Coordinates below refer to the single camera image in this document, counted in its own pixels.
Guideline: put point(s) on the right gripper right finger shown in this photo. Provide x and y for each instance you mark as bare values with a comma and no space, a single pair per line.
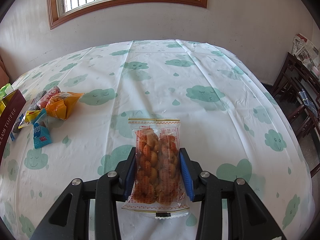
248,218

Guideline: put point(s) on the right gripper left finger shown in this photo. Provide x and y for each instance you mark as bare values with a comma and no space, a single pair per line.
68,218

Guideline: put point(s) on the teal blue snack packet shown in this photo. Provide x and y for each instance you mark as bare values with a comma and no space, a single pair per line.
41,134

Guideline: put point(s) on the clear fried twist snack packet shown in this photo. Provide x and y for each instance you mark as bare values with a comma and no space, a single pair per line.
158,190

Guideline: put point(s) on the blue-end dark snack packet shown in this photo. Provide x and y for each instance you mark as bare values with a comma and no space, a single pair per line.
16,127

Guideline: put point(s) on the yellow-end candy wrapper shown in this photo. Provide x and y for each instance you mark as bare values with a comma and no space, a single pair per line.
31,117

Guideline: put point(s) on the orange snack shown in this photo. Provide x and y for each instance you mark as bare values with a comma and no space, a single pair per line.
61,105

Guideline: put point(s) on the pink red snack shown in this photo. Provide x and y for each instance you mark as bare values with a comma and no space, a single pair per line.
45,99

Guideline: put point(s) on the grey sesame block packet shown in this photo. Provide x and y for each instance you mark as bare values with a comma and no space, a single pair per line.
33,106

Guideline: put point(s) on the cloud-print white tablecloth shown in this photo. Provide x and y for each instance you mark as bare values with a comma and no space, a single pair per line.
230,124

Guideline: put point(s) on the red gold toffee tin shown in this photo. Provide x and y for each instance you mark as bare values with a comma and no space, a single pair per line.
11,106

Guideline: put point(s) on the blue cloth on chair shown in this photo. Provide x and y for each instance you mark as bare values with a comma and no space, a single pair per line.
308,103

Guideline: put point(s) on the green tissue pack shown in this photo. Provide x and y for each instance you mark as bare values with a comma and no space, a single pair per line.
5,90

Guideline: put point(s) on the dark wooden chair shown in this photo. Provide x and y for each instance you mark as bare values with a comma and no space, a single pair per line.
292,78

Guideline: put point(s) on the stack of newspapers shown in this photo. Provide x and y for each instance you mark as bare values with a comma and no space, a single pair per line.
306,52

